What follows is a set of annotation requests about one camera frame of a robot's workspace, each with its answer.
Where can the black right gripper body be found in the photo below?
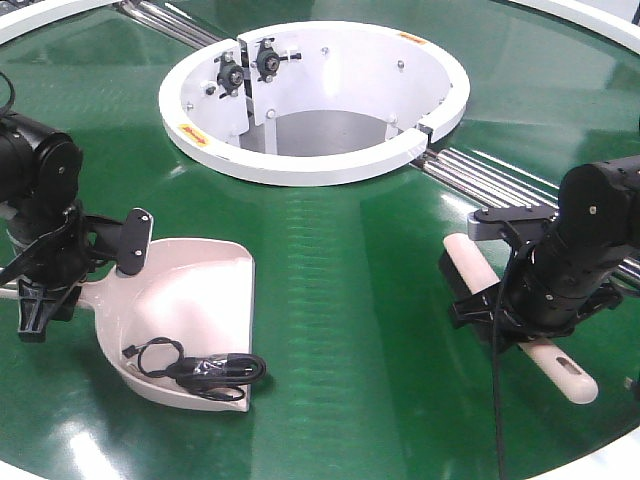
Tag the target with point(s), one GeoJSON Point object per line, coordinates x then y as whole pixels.
{"type": "Point", "coordinates": [553, 284]}

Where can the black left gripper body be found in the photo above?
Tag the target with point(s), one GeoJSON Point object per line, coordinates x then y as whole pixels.
{"type": "Point", "coordinates": [65, 255]}

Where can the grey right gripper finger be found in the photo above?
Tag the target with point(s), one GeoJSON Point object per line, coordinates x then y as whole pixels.
{"type": "Point", "coordinates": [528, 222]}

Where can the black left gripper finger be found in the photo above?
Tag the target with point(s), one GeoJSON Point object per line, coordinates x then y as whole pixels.
{"type": "Point", "coordinates": [39, 305]}
{"type": "Point", "coordinates": [133, 243]}

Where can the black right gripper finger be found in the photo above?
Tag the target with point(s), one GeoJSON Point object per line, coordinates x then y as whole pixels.
{"type": "Point", "coordinates": [486, 313]}

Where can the pink hand brush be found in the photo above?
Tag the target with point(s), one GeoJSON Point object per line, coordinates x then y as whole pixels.
{"type": "Point", "coordinates": [567, 375]}

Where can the pink plastic dustpan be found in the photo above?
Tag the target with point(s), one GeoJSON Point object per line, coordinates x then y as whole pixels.
{"type": "Point", "coordinates": [197, 291]}

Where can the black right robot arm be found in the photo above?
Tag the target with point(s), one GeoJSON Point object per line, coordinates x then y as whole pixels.
{"type": "Point", "coordinates": [597, 201]}

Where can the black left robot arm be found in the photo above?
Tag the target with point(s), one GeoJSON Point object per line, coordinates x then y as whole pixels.
{"type": "Point", "coordinates": [40, 168]}

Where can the steel rollers right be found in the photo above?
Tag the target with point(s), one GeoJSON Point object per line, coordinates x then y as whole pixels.
{"type": "Point", "coordinates": [487, 180]}

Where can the steel rollers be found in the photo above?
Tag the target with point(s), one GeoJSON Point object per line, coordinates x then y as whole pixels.
{"type": "Point", "coordinates": [487, 180]}
{"type": "Point", "coordinates": [169, 22]}

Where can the orange warning sticker front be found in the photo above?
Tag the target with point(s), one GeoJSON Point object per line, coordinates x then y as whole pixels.
{"type": "Point", "coordinates": [194, 135]}

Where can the orange warning sticker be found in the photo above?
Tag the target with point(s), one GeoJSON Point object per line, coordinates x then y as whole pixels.
{"type": "Point", "coordinates": [412, 38]}
{"type": "Point", "coordinates": [194, 135]}

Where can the black bearing left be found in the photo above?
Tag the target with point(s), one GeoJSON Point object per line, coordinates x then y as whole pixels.
{"type": "Point", "coordinates": [230, 75]}

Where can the black bearing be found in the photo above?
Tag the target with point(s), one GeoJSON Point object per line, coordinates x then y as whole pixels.
{"type": "Point", "coordinates": [230, 75]}
{"type": "Point", "coordinates": [268, 61]}

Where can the orange warning sticker back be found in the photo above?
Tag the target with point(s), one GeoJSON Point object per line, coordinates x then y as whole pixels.
{"type": "Point", "coordinates": [412, 38]}

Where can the steel rollers top left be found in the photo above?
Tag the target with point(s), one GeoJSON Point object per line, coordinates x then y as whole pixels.
{"type": "Point", "coordinates": [169, 22]}

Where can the black bearing right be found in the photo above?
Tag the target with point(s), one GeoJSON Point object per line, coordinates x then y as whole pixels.
{"type": "Point", "coordinates": [268, 61]}

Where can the white outer rim right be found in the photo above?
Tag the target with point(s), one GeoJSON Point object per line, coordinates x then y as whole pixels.
{"type": "Point", "coordinates": [617, 21]}

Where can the white rim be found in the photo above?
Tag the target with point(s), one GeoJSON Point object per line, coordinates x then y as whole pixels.
{"type": "Point", "coordinates": [34, 16]}
{"type": "Point", "coordinates": [617, 21]}

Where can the white outer rim left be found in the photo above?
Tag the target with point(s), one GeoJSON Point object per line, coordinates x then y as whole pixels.
{"type": "Point", "coordinates": [34, 16]}

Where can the white inner ring guard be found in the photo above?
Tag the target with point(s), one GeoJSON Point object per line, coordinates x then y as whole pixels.
{"type": "Point", "coordinates": [360, 103]}

